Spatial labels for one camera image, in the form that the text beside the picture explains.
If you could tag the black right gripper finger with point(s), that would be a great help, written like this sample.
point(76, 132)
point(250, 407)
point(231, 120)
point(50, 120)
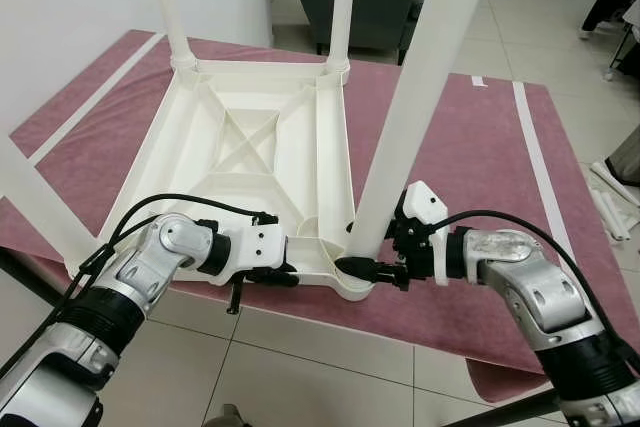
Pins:
point(362, 269)

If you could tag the white plastic children table top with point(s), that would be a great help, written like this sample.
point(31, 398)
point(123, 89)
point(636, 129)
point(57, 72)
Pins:
point(250, 107)

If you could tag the maroon cloth with white stripes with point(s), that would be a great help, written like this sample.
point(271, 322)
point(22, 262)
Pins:
point(480, 167)

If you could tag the dark robot left foot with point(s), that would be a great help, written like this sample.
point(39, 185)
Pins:
point(228, 417)

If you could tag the white plastic tube bundle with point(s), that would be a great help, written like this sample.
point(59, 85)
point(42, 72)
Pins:
point(612, 207)

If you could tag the steel trash bin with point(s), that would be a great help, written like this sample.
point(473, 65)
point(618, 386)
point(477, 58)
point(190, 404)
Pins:
point(628, 159)

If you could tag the dark grey armchair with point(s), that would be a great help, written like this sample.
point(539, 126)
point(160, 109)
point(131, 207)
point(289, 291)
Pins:
point(390, 2)

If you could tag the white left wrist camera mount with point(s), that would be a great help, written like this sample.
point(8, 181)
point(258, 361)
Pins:
point(255, 247)

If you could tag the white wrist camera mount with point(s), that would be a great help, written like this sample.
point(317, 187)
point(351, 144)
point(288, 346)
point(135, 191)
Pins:
point(425, 212)
point(255, 247)

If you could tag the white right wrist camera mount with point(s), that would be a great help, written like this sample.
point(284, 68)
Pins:
point(425, 212)

